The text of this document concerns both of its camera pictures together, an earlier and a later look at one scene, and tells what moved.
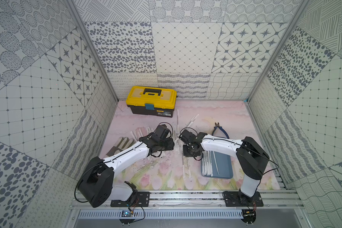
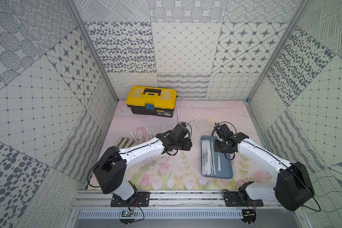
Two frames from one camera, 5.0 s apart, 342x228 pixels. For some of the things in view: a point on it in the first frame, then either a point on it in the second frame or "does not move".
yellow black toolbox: (156, 101) does not move
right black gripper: (185, 154) → (217, 149)
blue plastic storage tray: (215, 164) does not move
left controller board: (127, 213) does not move
